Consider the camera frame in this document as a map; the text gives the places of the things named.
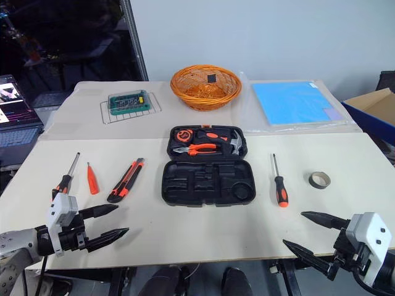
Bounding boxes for long shaft screwdriver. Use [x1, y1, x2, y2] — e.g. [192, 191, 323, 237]
[51, 152, 82, 200]

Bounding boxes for clear plastic bag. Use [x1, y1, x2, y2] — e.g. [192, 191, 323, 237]
[236, 72, 359, 136]

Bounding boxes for dark rounded shape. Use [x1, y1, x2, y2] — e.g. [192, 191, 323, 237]
[221, 266, 254, 296]
[138, 266, 191, 296]

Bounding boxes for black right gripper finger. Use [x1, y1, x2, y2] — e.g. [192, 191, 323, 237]
[282, 239, 339, 282]
[300, 210, 352, 231]

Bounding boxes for black tool case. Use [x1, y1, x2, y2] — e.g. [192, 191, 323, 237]
[160, 125, 257, 208]

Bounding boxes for aluminium frame post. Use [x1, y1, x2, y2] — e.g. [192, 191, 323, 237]
[121, 0, 149, 82]

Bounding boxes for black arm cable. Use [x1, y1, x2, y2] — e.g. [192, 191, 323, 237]
[351, 267, 382, 293]
[38, 255, 49, 280]

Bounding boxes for orange black utility knife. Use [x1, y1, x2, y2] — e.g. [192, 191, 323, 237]
[106, 157, 146, 204]

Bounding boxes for orange woven basket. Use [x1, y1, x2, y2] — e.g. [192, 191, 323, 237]
[170, 64, 243, 112]

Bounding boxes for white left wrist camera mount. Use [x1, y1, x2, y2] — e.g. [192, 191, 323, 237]
[46, 192, 80, 257]

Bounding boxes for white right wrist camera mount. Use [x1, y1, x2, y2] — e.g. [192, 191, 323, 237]
[345, 212, 393, 285]

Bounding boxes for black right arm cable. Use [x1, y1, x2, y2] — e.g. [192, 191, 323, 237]
[351, 267, 382, 293]

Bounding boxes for orange black tape measure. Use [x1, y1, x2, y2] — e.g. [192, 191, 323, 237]
[173, 129, 194, 144]

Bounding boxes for black chair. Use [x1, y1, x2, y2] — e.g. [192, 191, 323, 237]
[377, 70, 395, 94]

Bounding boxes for small orange test pen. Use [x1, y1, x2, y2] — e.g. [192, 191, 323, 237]
[86, 162, 101, 195]

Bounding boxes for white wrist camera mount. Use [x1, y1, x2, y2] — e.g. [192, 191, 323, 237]
[46, 192, 80, 257]
[345, 212, 393, 285]

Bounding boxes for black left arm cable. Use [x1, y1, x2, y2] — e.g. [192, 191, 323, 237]
[38, 255, 49, 280]

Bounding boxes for blue sheet stack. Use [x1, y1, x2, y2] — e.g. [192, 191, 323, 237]
[251, 80, 344, 127]

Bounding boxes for short shaft screwdriver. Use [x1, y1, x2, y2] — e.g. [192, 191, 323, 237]
[270, 153, 289, 208]

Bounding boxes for claw hammer black orange grip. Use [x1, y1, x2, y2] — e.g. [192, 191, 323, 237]
[197, 128, 245, 157]

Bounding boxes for orange handled pliers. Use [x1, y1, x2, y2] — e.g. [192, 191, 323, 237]
[172, 143, 221, 157]

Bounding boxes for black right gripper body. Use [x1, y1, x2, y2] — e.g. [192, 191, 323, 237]
[332, 229, 372, 274]

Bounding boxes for blue cardboard box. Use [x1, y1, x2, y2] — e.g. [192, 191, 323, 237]
[340, 88, 395, 146]

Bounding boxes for grey tape roll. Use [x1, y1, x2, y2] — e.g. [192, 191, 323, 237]
[309, 171, 332, 190]

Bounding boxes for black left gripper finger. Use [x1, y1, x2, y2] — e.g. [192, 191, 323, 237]
[86, 228, 130, 253]
[80, 203, 120, 221]

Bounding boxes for open laptop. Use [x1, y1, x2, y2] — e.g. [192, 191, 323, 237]
[0, 73, 44, 162]

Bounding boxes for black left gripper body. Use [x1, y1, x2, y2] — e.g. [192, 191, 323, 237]
[58, 214, 89, 253]

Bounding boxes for metal wire rack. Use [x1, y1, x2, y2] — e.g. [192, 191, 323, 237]
[99, 92, 163, 125]

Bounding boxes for green circuit board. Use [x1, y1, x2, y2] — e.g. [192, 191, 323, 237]
[107, 89, 151, 117]

